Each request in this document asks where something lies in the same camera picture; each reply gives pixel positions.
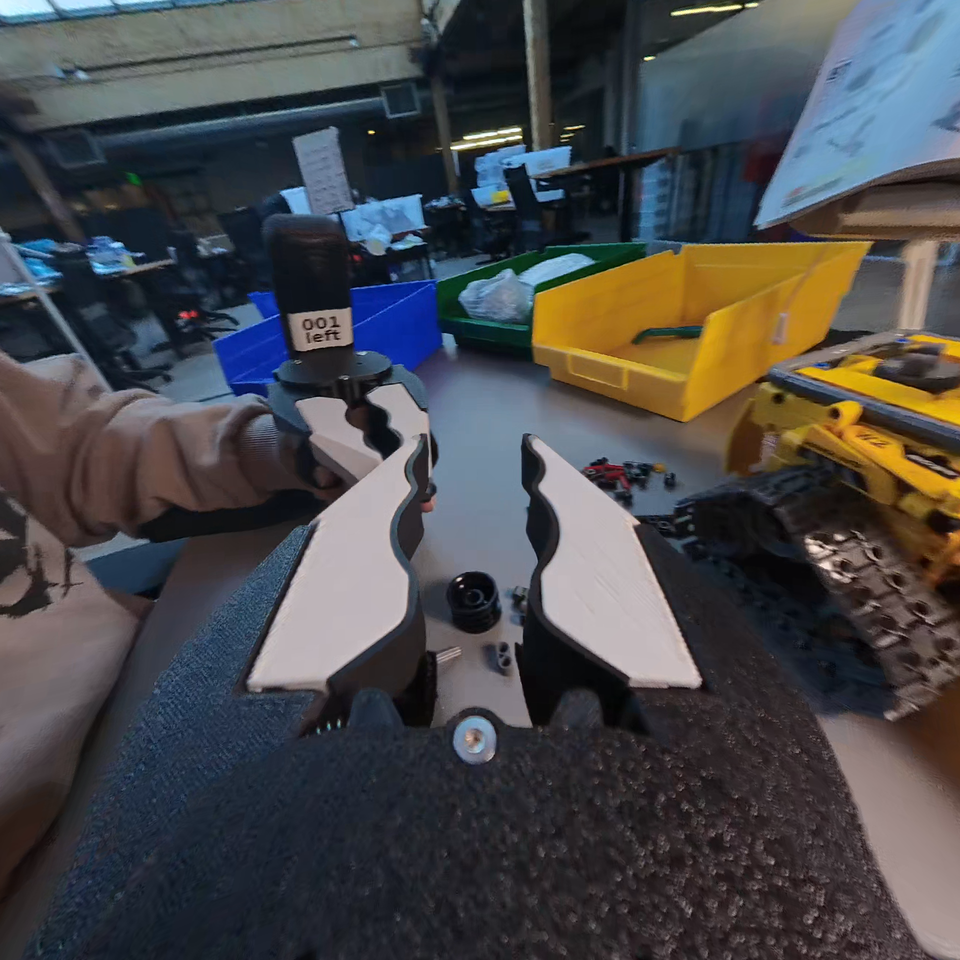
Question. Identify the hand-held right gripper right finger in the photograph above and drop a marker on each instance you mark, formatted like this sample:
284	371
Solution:
608	600

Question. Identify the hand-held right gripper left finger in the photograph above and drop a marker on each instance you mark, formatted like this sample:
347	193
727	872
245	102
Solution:
338	600

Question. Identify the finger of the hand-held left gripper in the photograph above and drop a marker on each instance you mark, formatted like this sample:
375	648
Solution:
405	413
338	435

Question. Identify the dark beam with axle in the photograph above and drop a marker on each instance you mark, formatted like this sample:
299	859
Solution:
498	657

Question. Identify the black toy wheel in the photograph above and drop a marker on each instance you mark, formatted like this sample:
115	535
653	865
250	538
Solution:
474	600

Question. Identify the person's left hand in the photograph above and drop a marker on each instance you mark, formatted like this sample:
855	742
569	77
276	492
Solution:
318	477

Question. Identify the blue storage bin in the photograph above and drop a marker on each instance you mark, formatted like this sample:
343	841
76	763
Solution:
375	323

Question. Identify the small grey connector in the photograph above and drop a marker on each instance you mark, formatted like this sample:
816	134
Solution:
518	600

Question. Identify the white sign board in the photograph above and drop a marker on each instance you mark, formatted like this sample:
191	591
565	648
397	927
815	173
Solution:
323	170

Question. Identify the green storage bin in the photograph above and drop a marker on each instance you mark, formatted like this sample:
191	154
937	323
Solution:
480	333

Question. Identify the pile of small pins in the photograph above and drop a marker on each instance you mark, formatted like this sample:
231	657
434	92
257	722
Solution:
623	477

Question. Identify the clear plastic bag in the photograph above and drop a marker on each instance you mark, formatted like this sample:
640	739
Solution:
503	293

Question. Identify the black office chair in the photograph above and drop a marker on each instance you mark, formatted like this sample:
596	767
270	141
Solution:
90	318

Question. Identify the yellow storage bin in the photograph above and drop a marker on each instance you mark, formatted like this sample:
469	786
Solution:
675	360

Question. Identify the yellow tracked toy robot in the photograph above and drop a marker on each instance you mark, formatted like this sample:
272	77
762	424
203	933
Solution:
855	495

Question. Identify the green curved tool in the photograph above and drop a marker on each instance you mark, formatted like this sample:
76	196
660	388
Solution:
668	333

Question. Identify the person's beige jacket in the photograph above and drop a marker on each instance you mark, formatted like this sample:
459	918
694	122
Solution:
45	675

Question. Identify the instruction booklet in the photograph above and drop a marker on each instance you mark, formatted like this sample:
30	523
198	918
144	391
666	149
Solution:
885	105

